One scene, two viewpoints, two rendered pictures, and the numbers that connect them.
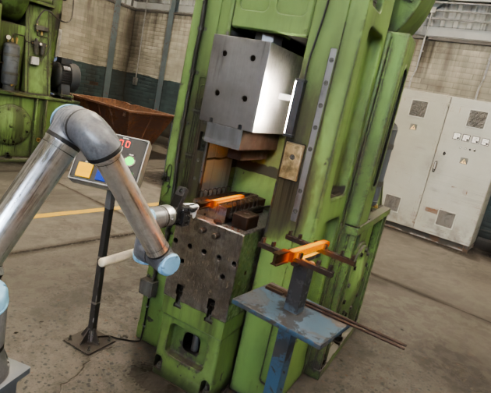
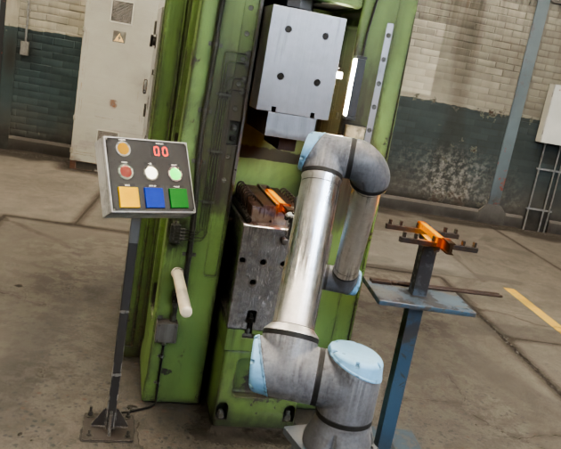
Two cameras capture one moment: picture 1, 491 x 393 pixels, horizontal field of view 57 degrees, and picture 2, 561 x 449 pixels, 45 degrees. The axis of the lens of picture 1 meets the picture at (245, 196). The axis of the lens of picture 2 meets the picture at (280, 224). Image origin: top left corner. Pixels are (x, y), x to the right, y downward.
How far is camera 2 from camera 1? 1.92 m
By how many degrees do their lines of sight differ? 40
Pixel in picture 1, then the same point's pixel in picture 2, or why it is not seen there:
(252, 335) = not seen: hidden behind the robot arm
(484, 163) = not seen: hidden behind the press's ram
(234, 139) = (305, 130)
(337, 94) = (394, 71)
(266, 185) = (269, 171)
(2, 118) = not seen: outside the picture
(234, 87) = (303, 69)
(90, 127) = (379, 159)
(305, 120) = (362, 100)
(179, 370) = (254, 408)
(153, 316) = (171, 365)
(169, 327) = (236, 365)
